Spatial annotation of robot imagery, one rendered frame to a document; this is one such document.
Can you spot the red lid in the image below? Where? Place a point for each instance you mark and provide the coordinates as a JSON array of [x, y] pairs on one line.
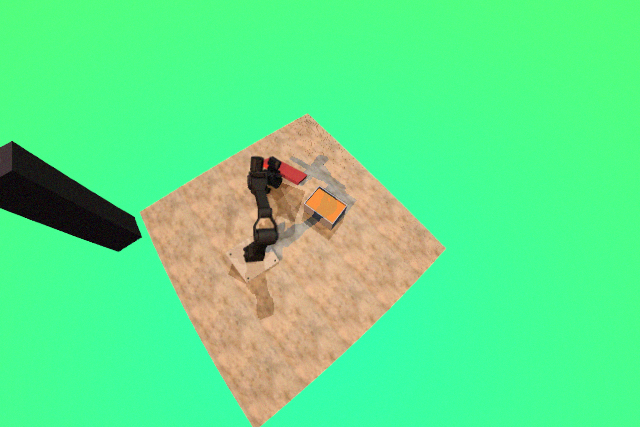
[[289, 173]]

